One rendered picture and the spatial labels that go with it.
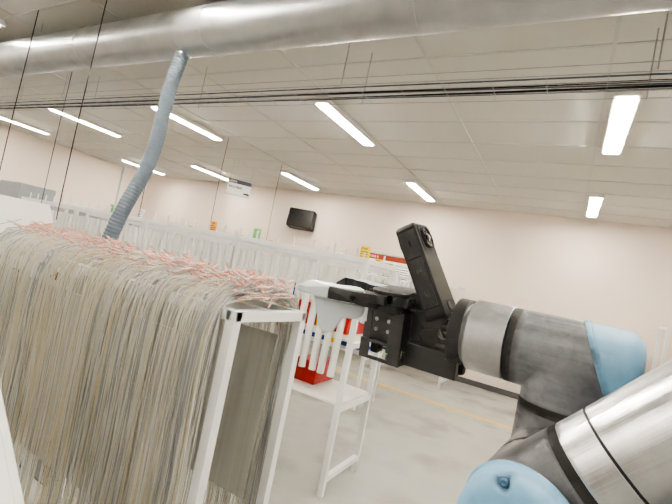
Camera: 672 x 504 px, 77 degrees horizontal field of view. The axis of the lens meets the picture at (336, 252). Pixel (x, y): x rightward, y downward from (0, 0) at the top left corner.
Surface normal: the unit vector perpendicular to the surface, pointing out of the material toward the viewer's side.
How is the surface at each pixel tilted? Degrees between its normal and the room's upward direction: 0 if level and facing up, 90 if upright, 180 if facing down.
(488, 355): 109
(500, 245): 90
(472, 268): 90
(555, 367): 92
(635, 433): 72
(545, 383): 90
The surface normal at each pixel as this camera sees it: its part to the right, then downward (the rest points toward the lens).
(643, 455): -0.65, -0.31
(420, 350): -0.58, -0.01
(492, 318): -0.32, -0.72
